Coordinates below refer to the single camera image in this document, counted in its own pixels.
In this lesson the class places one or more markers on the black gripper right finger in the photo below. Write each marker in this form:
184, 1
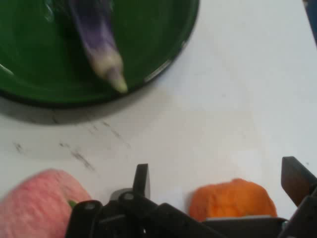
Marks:
299, 183

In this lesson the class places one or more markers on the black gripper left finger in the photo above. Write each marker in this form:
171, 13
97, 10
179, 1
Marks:
128, 213

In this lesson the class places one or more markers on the purple toy eggplant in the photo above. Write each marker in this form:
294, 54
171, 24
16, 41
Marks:
99, 42

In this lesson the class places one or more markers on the orange toy mandarin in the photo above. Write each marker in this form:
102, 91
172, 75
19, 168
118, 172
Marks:
230, 200

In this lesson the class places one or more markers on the pink toy peach with leaf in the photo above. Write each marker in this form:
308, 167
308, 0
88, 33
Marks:
32, 205

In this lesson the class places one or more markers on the blue giant building block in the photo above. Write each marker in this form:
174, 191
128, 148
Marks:
312, 22

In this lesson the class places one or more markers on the green enamel plate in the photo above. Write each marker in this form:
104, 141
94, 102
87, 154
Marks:
37, 62

